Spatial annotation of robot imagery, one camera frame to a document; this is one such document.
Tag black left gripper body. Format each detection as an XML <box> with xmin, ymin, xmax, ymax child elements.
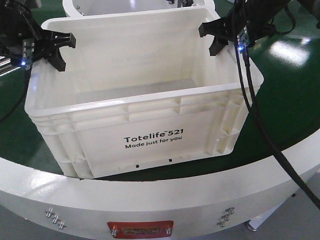
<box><xmin>0</xmin><ymin>0</ymin><xmax>54</xmax><ymax>63</ymax></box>

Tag white plastic tote box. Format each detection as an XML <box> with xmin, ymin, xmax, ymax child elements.
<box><xmin>25</xmin><ymin>6</ymin><xmax>248</xmax><ymax>179</ymax></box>

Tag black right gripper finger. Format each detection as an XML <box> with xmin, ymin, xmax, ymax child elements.
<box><xmin>209</xmin><ymin>36</ymin><xmax>229</xmax><ymax>56</ymax></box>
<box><xmin>198</xmin><ymin>17</ymin><xmax>226</xmax><ymax>38</ymax></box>

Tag steel roller bars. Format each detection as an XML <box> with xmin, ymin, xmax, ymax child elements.
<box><xmin>0</xmin><ymin>56</ymin><xmax>16</xmax><ymax>76</ymax></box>

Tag green circuit board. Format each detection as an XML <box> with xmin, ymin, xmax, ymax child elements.
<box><xmin>21</xmin><ymin>38</ymin><xmax>35</xmax><ymax>70</ymax></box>
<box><xmin>237</xmin><ymin>25</ymin><xmax>250</xmax><ymax>54</ymax></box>

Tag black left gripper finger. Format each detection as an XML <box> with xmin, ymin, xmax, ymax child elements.
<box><xmin>51</xmin><ymin>31</ymin><xmax>76</xmax><ymax>49</ymax></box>
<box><xmin>44</xmin><ymin>49</ymin><xmax>66</xmax><ymax>72</ymax></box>

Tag green left circuit board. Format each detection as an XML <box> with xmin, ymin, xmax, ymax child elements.
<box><xmin>21</xmin><ymin>38</ymin><xmax>35</xmax><ymax>70</ymax></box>

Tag red label plate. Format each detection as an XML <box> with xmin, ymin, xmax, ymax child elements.
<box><xmin>107</xmin><ymin>220</ymin><xmax>174</xmax><ymax>239</ymax></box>

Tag black braided right cable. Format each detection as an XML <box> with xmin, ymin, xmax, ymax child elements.
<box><xmin>234</xmin><ymin>37</ymin><xmax>320</xmax><ymax>211</ymax></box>

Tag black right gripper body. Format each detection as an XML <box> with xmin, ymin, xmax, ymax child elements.
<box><xmin>224</xmin><ymin>0</ymin><xmax>293</xmax><ymax>48</ymax></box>

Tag green right circuit board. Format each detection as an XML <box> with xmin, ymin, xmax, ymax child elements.
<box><xmin>237</xmin><ymin>25</ymin><xmax>250</xmax><ymax>54</ymax></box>

